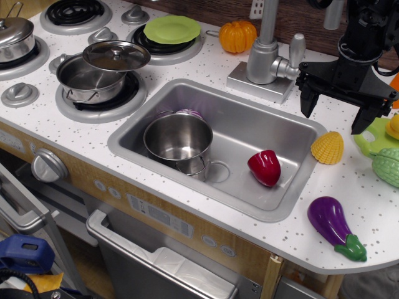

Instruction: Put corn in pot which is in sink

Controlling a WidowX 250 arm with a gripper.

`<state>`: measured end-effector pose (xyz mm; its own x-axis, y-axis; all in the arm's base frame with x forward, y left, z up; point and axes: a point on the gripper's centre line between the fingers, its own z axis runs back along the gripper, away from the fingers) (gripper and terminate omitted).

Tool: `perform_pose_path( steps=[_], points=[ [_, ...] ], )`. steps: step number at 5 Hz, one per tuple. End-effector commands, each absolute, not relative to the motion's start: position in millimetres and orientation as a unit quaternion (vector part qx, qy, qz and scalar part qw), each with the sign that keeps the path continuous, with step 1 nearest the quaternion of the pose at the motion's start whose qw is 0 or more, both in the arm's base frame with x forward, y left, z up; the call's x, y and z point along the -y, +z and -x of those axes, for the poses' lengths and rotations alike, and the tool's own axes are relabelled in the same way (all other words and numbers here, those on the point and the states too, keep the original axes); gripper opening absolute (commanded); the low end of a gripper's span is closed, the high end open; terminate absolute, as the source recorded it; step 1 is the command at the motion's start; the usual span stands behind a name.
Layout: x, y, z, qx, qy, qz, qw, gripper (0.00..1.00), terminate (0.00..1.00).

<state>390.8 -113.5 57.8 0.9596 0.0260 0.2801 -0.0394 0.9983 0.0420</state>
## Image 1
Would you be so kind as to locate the lidded steel pot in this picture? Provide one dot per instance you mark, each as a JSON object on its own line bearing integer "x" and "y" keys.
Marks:
{"x": 17, "y": 39}

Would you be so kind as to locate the red toy bell pepper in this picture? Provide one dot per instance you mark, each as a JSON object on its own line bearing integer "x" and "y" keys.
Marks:
{"x": 265, "y": 167}

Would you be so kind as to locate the grey metal cylinder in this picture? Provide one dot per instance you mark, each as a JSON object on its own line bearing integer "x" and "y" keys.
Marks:
{"x": 333, "y": 14}

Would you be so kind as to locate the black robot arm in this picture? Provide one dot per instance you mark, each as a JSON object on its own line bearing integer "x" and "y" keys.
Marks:
{"x": 372, "y": 29}

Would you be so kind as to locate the steel pot in sink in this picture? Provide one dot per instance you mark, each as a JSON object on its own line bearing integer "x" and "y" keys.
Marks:
{"x": 182, "y": 142}

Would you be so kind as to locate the green toy vegetable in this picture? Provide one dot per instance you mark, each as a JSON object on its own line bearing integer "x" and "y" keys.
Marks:
{"x": 385, "y": 165}

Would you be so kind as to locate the blue clamp tool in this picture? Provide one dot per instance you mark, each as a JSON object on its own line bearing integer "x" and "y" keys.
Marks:
{"x": 26, "y": 254}

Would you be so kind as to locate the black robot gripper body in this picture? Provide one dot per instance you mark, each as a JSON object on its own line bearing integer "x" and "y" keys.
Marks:
{"x": 348, "y": 79}

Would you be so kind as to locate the purple toy cabbage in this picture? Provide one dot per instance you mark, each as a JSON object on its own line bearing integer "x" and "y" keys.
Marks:
{"x": 191, "y": 112}

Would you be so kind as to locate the yellow toy corn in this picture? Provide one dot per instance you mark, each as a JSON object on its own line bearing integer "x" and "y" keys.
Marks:
{"x": 328, "y": 148}

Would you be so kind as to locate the green plastic plate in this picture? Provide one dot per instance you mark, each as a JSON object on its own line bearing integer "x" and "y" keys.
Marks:
{"x": 172, "y": 30}

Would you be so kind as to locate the silver toy faucet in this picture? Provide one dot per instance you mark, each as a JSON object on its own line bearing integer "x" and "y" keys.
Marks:
{"x": 266, "y": 74}

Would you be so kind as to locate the orange toy pumpkin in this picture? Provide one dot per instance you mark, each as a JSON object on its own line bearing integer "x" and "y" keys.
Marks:
{"x": 237, "y": 36}

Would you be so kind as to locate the grey toy sink basin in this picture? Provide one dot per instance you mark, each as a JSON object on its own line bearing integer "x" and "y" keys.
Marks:
{"x": 241, "y": 128}

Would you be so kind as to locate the black stove burner back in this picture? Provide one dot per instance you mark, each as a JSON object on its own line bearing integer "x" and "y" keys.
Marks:
{"x": 68, "y": 18}

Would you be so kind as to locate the grey dishwasher door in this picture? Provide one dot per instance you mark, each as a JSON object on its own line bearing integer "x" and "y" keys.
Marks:
{"x": 145, "y": 267}

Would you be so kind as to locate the grey oven door handle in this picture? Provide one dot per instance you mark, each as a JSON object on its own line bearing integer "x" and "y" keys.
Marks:
{"x": 21, "y": 209}

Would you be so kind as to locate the grey oven knob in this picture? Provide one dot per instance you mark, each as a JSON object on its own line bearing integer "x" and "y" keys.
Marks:
{"x": 48, "y": 167}

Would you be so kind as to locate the yellow cloth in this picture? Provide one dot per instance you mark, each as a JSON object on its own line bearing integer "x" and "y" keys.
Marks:
{"x": 46, "y": 283}

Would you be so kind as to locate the white wall outlet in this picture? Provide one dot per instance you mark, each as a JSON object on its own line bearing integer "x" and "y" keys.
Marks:
{"x": 256, "y": 11}

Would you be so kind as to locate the steel pot lid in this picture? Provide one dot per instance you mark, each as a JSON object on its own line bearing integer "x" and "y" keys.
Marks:
{"x": 116, "y": 55}

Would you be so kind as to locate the light green toy board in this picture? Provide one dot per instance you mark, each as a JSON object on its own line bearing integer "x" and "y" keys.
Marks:
{"x": 375, "y": 138}

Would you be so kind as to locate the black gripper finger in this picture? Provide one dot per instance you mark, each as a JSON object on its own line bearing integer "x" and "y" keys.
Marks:
{"x": 363, "y": 119}
{"x": 308, "y": 101}

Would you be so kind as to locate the grey stove knob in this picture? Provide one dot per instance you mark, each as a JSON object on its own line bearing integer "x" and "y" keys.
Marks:
{"x": 20, "y": 95}
{"x": 54, "y": 64}
{"x": 135, "y": 16}
{"x": 102, "y": 35}

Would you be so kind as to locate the yellow toy piece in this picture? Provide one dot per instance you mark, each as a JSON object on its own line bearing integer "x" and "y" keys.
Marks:
{"x": 392, "y": 127}

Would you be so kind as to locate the steel pot on burner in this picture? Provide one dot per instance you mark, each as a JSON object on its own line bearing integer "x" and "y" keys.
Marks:
{"x": 83, "y": 83}

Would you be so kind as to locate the purple toy eggplant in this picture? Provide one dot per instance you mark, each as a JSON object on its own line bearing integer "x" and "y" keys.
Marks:
{"x": 327, "y": 216}

